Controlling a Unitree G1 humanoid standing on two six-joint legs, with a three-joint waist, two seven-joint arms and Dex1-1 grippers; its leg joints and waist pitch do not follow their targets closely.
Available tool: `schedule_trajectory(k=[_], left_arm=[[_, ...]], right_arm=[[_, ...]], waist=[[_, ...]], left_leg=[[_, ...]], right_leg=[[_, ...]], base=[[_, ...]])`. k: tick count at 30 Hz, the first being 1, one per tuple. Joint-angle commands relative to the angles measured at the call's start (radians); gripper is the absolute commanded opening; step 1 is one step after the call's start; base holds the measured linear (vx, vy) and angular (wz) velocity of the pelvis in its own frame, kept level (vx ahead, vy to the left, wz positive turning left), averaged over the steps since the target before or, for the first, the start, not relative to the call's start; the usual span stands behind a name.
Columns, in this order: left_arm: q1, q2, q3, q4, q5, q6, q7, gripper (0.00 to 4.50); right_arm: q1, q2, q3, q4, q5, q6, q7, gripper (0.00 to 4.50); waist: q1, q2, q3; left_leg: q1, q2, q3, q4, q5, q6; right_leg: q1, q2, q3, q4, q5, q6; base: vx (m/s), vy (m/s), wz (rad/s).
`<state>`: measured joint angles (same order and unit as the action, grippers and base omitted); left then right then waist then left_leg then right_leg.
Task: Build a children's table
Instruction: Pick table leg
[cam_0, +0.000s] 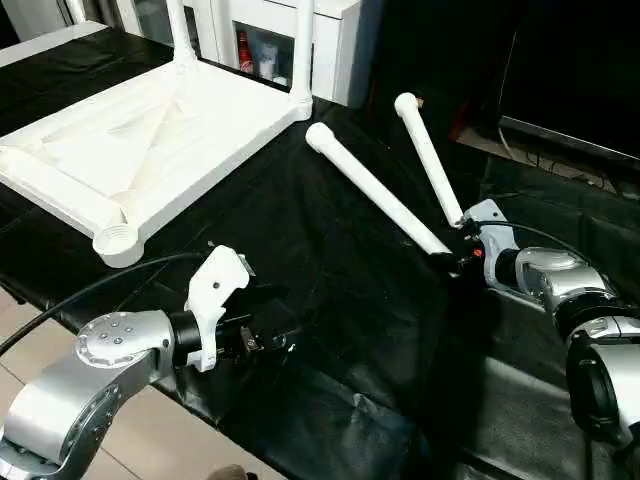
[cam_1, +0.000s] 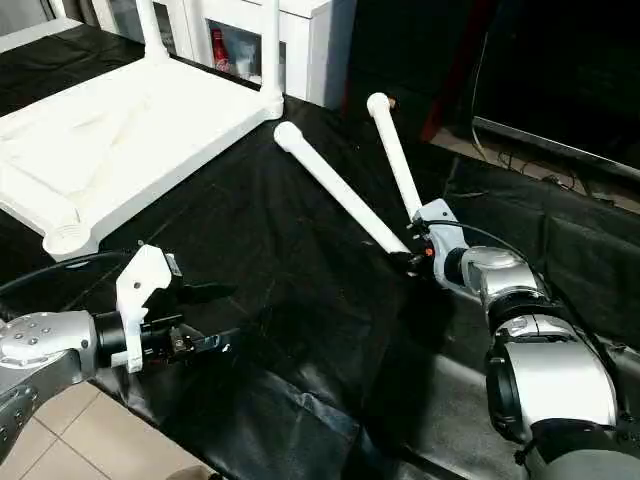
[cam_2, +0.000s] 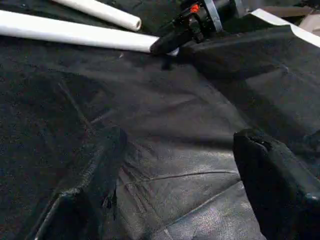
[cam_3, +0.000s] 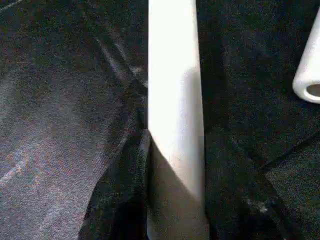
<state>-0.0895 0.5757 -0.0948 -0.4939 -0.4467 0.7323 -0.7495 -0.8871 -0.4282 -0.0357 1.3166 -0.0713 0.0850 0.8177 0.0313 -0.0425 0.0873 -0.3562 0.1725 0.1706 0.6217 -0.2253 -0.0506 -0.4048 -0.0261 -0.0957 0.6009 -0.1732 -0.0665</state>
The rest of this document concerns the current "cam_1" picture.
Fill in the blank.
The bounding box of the white plastic table leg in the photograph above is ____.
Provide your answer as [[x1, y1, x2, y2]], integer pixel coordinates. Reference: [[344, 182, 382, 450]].
[[134, 0, 172, 64], [272, 120, 414, 258], [257, 0, 287, 120], [365, 92, 427, 222]]

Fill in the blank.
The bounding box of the white plastic table top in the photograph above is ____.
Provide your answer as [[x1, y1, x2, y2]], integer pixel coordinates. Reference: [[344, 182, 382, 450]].
[[0, 55, 287, 264]]

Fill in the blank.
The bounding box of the black work mat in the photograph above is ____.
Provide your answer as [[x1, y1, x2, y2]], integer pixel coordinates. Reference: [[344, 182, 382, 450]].
[[0, 20, 640, 480]]

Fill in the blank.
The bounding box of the white glass door cabinet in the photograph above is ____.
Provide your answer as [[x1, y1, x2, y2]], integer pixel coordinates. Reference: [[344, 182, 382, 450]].
[[88, 0, 359, 110]]

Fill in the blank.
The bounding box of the red bottle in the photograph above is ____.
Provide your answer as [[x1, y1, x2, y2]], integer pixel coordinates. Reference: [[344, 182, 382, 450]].
[[210, 28, 228, 71]]

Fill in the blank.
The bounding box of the white side table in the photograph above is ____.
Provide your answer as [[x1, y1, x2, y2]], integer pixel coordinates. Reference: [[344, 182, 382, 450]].
[[0, 14, 83, 57]]

